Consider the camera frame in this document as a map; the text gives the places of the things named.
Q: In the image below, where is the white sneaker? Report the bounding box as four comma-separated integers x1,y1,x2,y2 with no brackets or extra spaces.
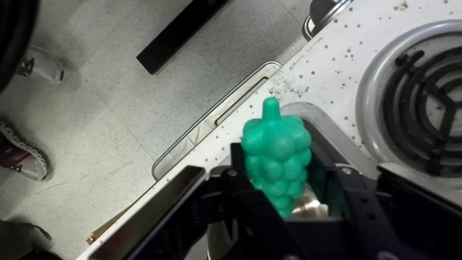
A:
0,120,50,180

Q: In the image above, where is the black coil burner front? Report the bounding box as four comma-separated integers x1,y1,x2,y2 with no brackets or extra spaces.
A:
356,18,462,177

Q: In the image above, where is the toy kitchen stove counter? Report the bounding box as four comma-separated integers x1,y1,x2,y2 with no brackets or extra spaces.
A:
76,0,462,260

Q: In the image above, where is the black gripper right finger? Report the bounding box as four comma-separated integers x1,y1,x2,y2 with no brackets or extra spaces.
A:
301,120,413,260

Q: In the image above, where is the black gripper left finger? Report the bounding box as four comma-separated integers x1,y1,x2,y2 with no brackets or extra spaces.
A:
206,143,309,260

